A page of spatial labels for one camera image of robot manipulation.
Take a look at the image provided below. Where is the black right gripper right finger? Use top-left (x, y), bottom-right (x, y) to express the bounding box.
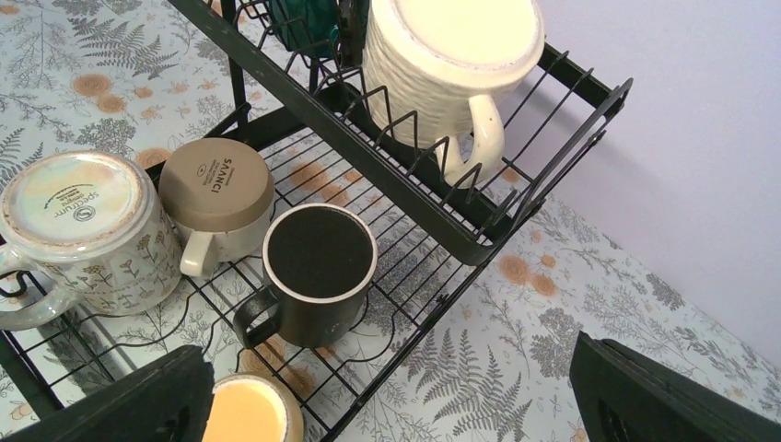
top-left (569, 331), bottom-right (780, 441)

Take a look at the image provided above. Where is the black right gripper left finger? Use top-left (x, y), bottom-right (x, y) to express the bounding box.
top-left (5, 345), bottom-right (215, 441)

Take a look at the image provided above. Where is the yellow ceramic mug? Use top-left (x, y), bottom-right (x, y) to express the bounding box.
top-left (202, 373), bottom-right (304, 442)

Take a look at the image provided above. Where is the floral iridescent white mug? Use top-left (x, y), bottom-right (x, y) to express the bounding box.
top-left (1, 151), bottom-right (182, 331)

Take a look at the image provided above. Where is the cream ribbed ceramic mug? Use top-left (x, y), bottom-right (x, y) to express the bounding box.
top-left (362, 1), bottom-right (545, 189)

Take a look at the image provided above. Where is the dark green ceramic mug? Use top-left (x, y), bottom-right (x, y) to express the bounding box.
top-left (266, 0), bottom-right (338, 59)

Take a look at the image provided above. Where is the floral patterned table mat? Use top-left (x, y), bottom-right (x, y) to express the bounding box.
top-left (1, 1), bottom-right (780, 441)

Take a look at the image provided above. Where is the black mug white rim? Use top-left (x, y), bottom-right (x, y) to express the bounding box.
top-left (233, 203), bottom-right (379, 349)

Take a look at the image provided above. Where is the beige and white mug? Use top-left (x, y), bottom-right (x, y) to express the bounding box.
top-left (158, 137), bottom-right (274, 278)

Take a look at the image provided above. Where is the black wire dish rack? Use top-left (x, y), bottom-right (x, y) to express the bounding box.
top-left (1, 1), bottom-right (632, 441)

